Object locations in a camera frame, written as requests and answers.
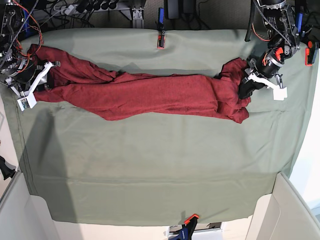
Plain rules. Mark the white bin right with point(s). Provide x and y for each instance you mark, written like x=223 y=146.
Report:
x=283 y=215

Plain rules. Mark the orange black clamp far right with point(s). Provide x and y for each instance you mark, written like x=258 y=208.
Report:
x=311 y=52

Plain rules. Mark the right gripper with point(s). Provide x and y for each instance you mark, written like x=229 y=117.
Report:
x=37 y=78

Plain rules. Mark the green table cloth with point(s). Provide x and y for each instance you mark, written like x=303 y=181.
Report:
x=156 y=169

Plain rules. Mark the metal table leg bracket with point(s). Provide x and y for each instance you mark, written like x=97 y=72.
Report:
x=133 y=10

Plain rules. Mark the white power strip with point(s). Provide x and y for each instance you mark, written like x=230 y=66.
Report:
x=68 y=10

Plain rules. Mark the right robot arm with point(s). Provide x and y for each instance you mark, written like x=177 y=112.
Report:
x=20 y=71

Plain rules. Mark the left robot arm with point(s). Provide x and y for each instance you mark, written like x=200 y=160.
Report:
x=283 y=41

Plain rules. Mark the black clamp left edge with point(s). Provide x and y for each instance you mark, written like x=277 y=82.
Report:
x=5 y=170

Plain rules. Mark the blue orange clamp bottom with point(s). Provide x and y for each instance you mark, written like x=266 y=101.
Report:
x=188 y=228

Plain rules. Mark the red T-shirt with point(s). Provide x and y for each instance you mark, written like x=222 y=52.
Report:
x=116 y=95

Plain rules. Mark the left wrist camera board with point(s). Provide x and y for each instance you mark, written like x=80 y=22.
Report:
x=280 y=94

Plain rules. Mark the blue clamp top middle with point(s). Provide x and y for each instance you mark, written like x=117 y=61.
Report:
x=161 y=28

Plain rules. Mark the blue clamp top right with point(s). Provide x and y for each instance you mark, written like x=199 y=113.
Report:
x=299 y=24

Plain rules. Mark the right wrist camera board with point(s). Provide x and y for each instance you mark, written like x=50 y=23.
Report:
x=26 y=103

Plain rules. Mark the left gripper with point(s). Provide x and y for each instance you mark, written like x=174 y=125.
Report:
x=257 y=76

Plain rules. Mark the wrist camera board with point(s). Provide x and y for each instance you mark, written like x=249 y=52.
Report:
x=280 y=94
x=26 y=103

